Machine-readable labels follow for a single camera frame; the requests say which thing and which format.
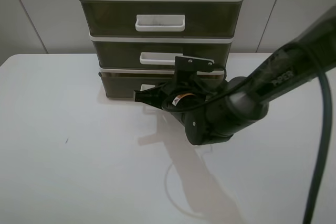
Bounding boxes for smoky brown drawer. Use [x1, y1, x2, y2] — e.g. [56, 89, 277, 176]
[93, 41, 231, 69]
[81, 1, 242, 38]
[99, 70, 226, 99]

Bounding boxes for dark green cable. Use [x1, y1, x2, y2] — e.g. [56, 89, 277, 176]
[302, 73, 330, 224]

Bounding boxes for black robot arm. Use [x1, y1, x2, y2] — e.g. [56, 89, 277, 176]
[134, 7, 335, 145]

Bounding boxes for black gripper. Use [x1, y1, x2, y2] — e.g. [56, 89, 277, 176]
[134, 76, 228, 129]

